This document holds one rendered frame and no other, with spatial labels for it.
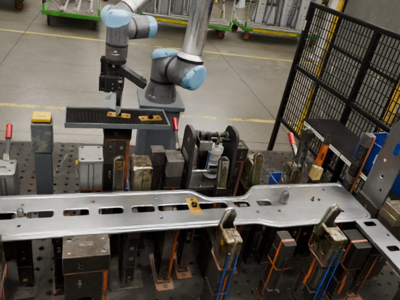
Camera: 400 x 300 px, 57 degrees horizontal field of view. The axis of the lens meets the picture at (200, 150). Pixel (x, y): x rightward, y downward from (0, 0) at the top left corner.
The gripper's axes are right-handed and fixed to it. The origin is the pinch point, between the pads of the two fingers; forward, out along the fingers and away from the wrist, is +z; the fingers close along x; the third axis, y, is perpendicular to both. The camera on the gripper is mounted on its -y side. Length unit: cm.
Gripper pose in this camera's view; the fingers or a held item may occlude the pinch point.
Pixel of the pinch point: (119, 111)
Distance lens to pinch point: 141.3
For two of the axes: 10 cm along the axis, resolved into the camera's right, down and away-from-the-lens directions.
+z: -1.6, 8.6, 4.9
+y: -9.8, -1.0, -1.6
